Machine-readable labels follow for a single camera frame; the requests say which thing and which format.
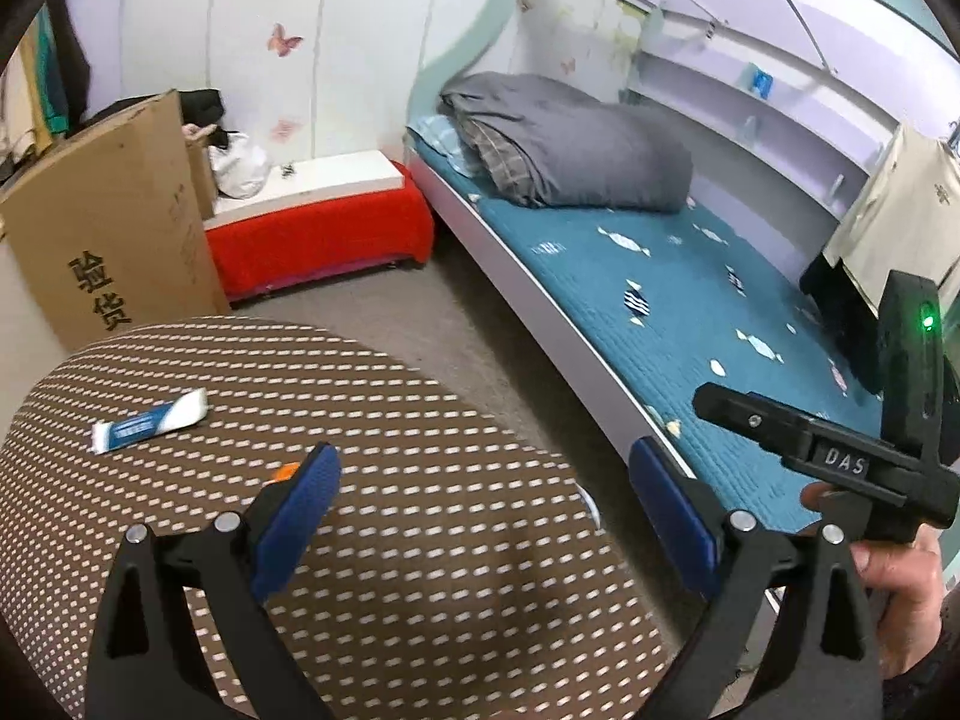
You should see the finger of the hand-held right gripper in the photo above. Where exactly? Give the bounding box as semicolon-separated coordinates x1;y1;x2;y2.
692;382;815;464

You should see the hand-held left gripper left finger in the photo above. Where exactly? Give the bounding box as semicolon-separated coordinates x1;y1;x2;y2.
84;441;344;720

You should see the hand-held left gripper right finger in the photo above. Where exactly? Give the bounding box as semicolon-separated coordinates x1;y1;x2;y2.
628;435;887;720

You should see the person's right forearm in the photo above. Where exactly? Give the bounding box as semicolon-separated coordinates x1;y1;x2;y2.
883;615;960;720

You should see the person's right hand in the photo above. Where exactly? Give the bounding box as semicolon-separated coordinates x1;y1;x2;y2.
801;481;947;683

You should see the black garment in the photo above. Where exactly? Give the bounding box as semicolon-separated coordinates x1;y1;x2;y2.
798;247;901;392

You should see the brown dotted round stool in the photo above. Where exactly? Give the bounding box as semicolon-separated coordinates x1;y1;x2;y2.
0;319;670;720

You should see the white blue toothpaste tube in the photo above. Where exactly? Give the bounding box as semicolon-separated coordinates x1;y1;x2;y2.
91;388;209;455

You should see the teal quilted bed mat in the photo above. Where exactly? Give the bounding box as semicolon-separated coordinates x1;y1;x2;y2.
409;135;912;535

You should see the cream hanging shirt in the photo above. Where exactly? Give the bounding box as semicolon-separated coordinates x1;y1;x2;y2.
821;120;960;317

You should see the red covered low bench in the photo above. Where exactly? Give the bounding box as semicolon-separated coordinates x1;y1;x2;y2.
202;151;436;305

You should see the grey duvet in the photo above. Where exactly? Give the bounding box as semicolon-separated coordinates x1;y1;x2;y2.
439;71;695;212

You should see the white plastic bag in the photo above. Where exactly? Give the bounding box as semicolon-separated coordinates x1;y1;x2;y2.
208;130;270;200

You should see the large cardboard box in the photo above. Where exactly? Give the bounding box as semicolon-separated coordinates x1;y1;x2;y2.
0;88;232;352

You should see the blue striped pillow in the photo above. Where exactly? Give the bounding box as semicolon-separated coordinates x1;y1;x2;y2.
409;114;482;178

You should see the black clothes heap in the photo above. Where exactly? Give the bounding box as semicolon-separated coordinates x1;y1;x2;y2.
180;88;227;148

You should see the pile of folded clothes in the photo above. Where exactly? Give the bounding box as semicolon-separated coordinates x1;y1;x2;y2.
0;0;95;158

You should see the white wardrobe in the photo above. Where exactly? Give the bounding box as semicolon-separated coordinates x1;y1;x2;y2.
112;0;512;166

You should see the lavender wall shelf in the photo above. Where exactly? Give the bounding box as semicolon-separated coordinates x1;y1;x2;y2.
525;0;960;256

